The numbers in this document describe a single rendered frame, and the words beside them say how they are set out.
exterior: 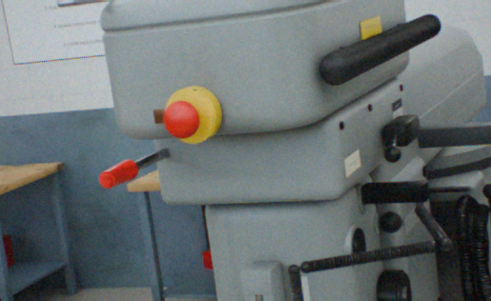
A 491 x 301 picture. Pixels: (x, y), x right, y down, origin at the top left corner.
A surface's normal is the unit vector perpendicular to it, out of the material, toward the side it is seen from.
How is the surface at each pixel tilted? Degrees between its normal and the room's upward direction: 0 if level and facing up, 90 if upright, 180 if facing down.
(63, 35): 90
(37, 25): 90
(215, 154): 90
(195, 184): 90
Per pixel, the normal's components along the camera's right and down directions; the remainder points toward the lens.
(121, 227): -0.39, 0.22
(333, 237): 0.46, 0.09
